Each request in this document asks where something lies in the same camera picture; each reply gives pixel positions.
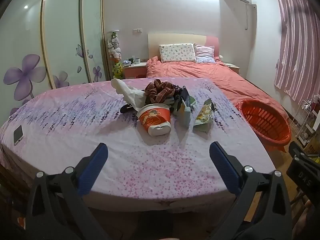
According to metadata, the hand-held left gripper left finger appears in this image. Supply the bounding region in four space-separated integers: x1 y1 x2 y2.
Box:
25 142 118 240

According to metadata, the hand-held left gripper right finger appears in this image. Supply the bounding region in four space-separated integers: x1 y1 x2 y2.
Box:
209 141 293 240

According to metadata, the orange plastic laundry basket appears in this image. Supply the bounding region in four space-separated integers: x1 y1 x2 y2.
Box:
236 99 292 153

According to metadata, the brown striped scarf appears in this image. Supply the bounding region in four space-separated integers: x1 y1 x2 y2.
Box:
144 79 175 103

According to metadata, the yellow green snack packet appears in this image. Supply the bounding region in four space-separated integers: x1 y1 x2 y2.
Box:
193 98 216 132

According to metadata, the black hair clip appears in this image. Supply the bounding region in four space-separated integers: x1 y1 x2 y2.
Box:
119 103 138 114

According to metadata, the orange paper noodle cup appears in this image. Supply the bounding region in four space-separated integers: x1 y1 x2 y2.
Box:
136 103 172 137

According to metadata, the white smartphone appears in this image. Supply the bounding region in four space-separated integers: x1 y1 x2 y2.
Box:
13 125 24 146

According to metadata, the orange duvet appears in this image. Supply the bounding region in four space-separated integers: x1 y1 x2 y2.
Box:
146 56 288 120

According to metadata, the small cream nightstand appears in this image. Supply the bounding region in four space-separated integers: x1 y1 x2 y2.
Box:
222 62 240 74

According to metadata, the pink and white nightstand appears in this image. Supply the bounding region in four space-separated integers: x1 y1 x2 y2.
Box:
124 62 148 79

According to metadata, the pink striped pillow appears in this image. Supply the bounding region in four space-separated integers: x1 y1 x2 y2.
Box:
194 45 216 63

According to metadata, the plush toy column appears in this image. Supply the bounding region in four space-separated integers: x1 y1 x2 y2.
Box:
107 31 124 80

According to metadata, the white floral pillow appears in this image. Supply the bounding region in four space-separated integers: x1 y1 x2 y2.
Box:
159 43 197 63

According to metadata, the pink striped curtain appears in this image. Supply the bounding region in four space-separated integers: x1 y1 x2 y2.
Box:
274 0 320 105

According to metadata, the wardrobe with flower doors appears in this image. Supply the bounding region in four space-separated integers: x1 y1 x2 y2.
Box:
0 0 110 128

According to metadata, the cream and pink headboard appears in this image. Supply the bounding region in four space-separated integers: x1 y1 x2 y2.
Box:
148 32 219 59

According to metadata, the white wire rack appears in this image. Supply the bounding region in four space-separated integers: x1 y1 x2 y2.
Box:
290 99 313 135

